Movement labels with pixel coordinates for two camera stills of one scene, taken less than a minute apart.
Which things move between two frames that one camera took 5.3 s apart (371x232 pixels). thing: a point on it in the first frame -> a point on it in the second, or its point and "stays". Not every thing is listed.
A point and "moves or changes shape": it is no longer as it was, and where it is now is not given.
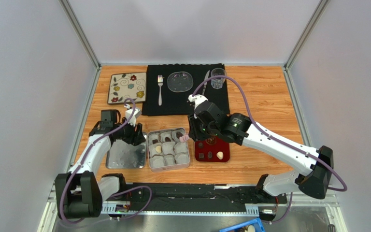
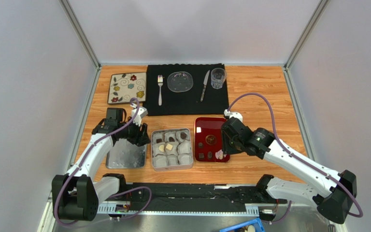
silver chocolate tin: (166, 152) stays
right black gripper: (199, 122) -> (229, 141)
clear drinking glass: (218, 83) stays
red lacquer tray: (212, 149) stays
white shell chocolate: (220, 154) stays
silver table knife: (205, 84) stays
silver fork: (160, 82) stays
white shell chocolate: (158, 149) moves or changes shape
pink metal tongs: (184, 138) -> (219, 152)
